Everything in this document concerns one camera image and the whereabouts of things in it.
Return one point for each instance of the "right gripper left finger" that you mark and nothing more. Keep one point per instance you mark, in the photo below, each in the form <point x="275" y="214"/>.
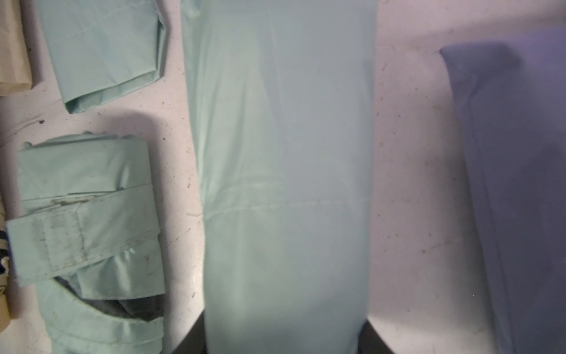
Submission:
<point x="195" y="340"/>

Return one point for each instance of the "yellow umbrella sleeve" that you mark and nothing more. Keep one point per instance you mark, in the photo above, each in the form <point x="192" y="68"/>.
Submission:
<point x="16" y="74"/>

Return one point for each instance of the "yellow umbrella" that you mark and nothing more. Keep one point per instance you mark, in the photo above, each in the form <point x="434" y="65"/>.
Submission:
<point x="5" y="269"/>

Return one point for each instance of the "green umbrella sleeve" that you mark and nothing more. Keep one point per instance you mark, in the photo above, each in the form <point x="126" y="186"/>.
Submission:
<point x="103" y="50"/>

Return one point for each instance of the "green umbrella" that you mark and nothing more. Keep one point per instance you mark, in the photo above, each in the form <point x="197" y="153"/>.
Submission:
<point x="89" y="242"/>
<point x="281" y="97"/>

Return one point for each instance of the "purple umbrella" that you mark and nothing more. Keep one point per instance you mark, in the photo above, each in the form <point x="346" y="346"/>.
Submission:
<point x="509" y="93"/>

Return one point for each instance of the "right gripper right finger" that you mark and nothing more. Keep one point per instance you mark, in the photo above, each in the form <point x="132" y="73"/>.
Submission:
<point x="370" y="342"/>

